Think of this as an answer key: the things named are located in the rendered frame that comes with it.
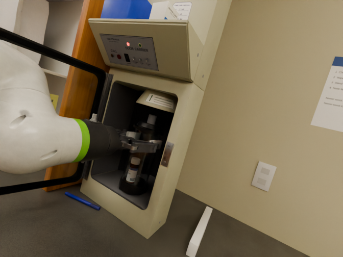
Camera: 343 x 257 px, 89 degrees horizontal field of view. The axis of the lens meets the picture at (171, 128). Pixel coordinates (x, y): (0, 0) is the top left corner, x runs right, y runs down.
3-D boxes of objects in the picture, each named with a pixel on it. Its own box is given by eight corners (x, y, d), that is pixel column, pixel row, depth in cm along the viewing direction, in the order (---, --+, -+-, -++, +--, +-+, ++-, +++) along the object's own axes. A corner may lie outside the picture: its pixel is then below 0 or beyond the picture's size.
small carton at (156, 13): (158, 36, 49) (164, 15, 48) (172, 36, 46) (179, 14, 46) (146, 26, 45) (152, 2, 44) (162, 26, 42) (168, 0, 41)
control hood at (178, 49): (109, 67, 61) (117, 37, 60) (194, 82, 47) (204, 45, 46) (79, 52, 50) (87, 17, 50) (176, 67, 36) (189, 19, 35)
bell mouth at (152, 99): (153, 107, 74) (156, 94, 74) (190, 118, 67) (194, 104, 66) (124, 99, 59) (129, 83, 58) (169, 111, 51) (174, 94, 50)
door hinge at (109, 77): (82, 177, 64) (108, 73, 61) (87, 180, 63) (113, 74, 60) (78, 178, 63) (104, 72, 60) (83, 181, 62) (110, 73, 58)
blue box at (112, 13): (124, 37, 57) (130, 9, 57) (148, 39, 53) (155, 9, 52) (99, 19, 48) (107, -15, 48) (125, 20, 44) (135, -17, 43)
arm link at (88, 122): (56, 156, 39) (82, 173, 35) (69, 106, 38) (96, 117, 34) (80, 154, 45) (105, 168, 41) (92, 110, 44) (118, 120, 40)
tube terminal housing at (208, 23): (124, 177, 87) (166, 22, 80) (181, 208, 73) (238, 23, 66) (79, 190, 65) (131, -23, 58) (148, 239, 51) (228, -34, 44)
